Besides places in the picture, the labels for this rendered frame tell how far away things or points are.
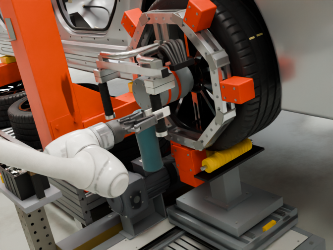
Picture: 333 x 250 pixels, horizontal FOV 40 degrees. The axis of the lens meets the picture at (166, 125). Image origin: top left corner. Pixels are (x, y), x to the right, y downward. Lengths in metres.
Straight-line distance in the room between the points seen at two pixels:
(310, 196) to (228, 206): 0.62
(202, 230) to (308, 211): 0.60
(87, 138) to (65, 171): 0.19
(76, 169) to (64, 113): 0.86
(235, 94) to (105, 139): 0.46
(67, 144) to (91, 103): 0.79
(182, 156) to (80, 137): 0.65
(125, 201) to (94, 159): 0.86
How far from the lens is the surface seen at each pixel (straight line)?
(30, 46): 1.96
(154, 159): 1.91
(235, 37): 1.61
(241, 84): 1.53
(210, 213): 2.07
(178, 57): 1.54
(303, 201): 2.51
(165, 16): 1.71
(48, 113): 2.02
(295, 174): 2.76
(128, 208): 2.09
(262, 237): 2.02
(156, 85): 1.50
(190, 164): 1.88
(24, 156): 1.20
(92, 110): 2.13
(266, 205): 2.08
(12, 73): 4.00
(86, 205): 2.35
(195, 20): 1.59
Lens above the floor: 1.35
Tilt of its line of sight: 21 degrees down
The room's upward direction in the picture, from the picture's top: 11 degrees counter-clockwise
